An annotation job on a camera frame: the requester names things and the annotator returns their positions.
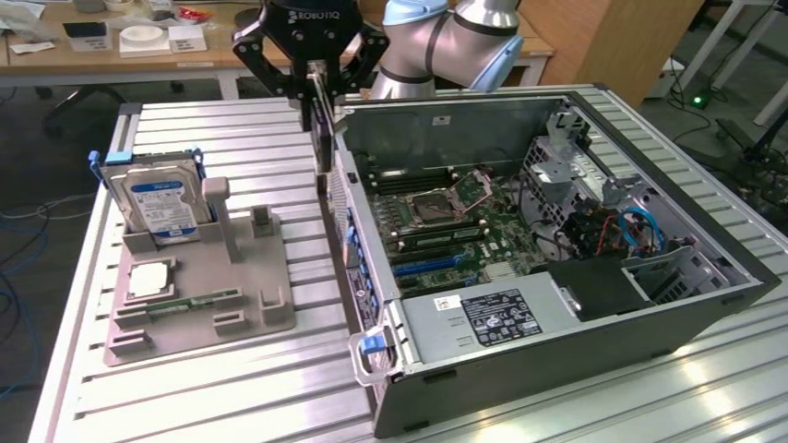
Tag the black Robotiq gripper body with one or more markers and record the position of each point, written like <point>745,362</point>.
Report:
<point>314,27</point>

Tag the Nvidia graphics card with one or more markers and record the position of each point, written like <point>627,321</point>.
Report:
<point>326,134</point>

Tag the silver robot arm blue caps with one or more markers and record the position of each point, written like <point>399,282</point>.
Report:
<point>425,41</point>

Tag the small white box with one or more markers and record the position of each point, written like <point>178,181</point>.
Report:
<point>187,39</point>

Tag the red packet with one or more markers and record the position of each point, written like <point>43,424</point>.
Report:
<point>193,15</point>

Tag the wooden desk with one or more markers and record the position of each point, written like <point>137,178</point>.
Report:
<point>154,64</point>

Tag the white box with round dish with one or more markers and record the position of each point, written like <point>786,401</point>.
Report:
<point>145,41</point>

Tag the white box with black lid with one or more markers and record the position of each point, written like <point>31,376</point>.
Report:
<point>89,37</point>

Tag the black office chair base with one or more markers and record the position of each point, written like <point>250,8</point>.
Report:
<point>81,101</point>

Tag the silver socket cover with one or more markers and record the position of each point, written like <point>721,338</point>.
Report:
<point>478,184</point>

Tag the CPU socket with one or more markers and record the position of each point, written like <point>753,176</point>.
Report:
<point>434,207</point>

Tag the hard disk in blue caddy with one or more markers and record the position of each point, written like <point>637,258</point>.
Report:
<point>157,203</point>

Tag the white paper tag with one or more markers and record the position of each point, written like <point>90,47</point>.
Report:
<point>31,47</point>

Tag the RAM stick with black label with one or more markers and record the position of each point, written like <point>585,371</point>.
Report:
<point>443,234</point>

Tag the wooden cabinet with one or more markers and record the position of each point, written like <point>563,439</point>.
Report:
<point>615,46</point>

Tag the long black expansion slot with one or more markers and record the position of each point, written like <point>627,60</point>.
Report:
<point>422,256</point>

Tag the blue expansion slot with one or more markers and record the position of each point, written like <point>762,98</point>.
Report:
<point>431,265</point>

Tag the grey plastic parts rack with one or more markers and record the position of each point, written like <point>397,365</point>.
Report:
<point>246,277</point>

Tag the green Dell motherboard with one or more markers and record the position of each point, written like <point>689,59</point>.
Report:
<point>469,267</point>

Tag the silver CPU chip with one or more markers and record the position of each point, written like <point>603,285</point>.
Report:
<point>150,280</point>

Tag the green RAM stick bare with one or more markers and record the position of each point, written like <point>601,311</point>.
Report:
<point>191,303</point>

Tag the device with green light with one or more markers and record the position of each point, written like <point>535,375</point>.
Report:
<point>699,100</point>

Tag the grey power supply unit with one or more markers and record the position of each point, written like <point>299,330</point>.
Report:
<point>493,318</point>

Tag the blue case release latch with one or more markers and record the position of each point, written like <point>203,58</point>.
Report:
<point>371,345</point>

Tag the black floor stand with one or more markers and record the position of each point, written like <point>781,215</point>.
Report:
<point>751,147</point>

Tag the black open PC case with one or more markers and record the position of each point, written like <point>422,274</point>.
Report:
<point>554,369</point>

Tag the white table frame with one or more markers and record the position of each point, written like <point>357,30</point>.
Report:
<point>727,37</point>

